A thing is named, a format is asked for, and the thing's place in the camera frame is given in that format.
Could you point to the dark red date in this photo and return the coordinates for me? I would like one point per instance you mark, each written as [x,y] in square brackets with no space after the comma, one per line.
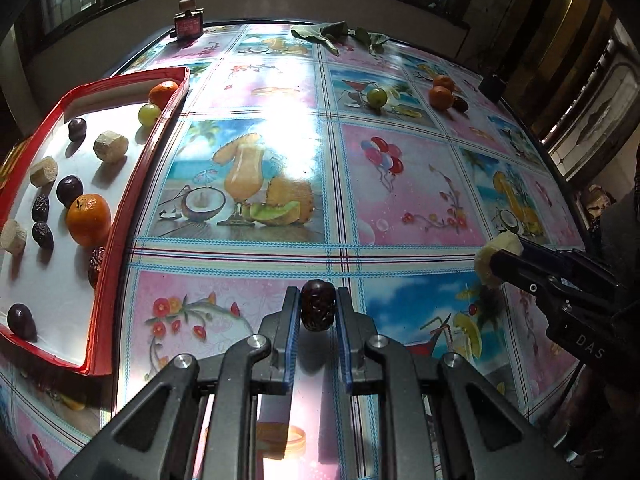
[96,265]
[40,208]
[316,305]
[42,235]

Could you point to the green leaf bunch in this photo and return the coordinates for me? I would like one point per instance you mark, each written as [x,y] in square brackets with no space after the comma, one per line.
[372,39]
[320,32]

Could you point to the small orange mandarin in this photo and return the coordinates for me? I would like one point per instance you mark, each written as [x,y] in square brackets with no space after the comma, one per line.
[441,99]
[444,81]
[162,92]

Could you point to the carved wooden figure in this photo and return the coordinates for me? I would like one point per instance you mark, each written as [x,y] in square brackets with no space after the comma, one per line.
[595,202]

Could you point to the small black box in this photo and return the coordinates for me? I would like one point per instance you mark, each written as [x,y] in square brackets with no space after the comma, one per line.
[492,87]

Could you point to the large orange mandarin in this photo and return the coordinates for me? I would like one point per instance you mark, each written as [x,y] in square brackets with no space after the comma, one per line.
[88,220]

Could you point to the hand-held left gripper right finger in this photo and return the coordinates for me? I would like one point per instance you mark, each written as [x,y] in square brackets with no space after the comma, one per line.
[345,355]

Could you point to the red perfume bottle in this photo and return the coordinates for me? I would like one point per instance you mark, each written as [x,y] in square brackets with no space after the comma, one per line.
[187,22]

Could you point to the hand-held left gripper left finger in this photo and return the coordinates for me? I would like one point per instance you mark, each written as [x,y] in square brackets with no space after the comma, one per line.
[291,355]

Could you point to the yellowish sugarcane piece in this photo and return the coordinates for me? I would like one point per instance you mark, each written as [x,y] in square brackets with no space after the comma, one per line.
[500,245]

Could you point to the green grape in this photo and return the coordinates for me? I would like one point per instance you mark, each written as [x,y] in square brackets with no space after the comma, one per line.
[377,97]
[149,113]

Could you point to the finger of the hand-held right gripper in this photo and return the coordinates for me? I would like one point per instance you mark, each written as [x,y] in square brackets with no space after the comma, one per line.
[545,254]
[525,275]

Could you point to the red tray with white inside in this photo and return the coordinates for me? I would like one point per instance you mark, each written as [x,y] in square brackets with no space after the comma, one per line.
[60,285]

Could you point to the round pale sugarcane piece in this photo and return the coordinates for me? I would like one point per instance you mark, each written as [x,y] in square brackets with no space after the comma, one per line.
[12,236]

